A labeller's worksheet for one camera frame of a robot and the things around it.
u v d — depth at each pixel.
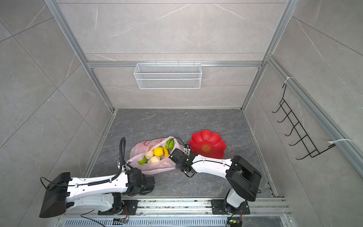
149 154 0.87
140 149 0.86
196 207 0.75
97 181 0.46
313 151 0.58
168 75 1.00
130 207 0.73
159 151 0.88
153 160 0.86
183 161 0.65
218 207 0.73
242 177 0.42
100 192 0.46
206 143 1.00
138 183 0.53
